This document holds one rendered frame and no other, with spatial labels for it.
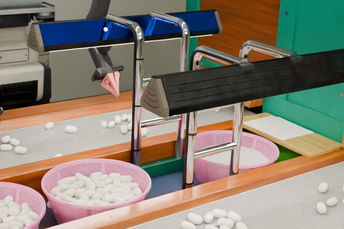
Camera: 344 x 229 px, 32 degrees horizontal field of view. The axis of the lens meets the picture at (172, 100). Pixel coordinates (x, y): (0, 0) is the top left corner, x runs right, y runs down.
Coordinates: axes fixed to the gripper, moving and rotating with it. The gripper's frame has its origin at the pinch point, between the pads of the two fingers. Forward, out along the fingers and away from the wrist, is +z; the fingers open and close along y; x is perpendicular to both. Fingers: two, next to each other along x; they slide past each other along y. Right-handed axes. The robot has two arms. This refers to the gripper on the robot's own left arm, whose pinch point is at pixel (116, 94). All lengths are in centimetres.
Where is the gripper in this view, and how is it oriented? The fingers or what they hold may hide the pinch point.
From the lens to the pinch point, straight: 198.5
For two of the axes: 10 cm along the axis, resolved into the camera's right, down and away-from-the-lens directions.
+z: 4.1, 8.4, -3.7
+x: -4.1, 5.3, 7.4
